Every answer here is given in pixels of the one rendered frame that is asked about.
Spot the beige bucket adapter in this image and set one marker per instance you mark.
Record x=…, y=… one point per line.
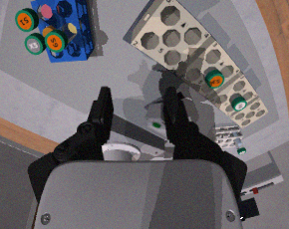
x=220, y=97
x=254, y=110
x=156, y=38
x=191, y=70

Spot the white tube rack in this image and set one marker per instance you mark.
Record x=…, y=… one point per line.
x=220, y=132

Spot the blue tube rack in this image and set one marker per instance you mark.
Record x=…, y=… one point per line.
x=67, y=15

